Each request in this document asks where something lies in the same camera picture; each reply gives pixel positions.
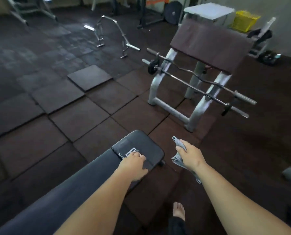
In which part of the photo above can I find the chrome curl bar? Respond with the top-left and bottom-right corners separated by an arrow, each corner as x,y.
147,48 -> 257,105

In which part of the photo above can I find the loose dark rubber floor tile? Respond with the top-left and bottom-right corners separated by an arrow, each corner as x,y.
67,65 -> 113,92

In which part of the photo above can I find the grey cloth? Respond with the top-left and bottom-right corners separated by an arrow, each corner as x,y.
171,136 -> 202,185

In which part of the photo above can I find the brown padded preacher curl bench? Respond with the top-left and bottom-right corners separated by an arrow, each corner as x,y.
147,18 -> 255,133

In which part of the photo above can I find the chrome lat pulldown bar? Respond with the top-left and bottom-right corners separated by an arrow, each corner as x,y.
112,20 -> 141,59

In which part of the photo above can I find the curl bar with black plates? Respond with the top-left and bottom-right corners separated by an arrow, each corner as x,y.
142,59 -> 250,119

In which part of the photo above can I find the black padded weight bench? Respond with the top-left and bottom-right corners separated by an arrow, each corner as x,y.
0,130 -> 166,235

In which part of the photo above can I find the person's right hand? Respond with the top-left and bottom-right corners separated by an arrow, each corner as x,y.
176,139 -> 207,172

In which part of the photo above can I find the chrome cable handle attachment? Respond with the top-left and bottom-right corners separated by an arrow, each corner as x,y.
84,15 -> 119,48

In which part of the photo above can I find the grey metal machine frame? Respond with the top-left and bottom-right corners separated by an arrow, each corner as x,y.
6,0 -> 58,25

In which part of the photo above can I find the person's right forearm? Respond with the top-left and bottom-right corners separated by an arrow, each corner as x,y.
190,162 -> 291,235

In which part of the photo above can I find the person's left hand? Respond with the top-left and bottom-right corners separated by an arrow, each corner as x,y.
117,152 -> 149,183

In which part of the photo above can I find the white exercise machine black seat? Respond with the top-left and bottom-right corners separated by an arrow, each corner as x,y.
246,17 -> 276,58

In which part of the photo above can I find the black steel rack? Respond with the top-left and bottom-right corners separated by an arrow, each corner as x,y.
111,0 -> 170,28

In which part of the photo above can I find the person's black trouser leg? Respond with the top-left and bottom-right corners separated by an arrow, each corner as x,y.
168,216 -> 188,235

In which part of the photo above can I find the black weight plate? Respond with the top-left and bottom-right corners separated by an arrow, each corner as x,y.
164,1 -> 183,25

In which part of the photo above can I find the person's left forearm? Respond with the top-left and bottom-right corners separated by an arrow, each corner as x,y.
53,168 -> 136,235

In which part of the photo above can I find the yellow plastic crate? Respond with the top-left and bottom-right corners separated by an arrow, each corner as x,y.
232,11 -> 261,32

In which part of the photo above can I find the person's foot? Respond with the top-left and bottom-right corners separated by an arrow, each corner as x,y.
172,202 -> 186,222

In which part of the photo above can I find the white square stool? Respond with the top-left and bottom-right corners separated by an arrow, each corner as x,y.
183,3 -> 235,27

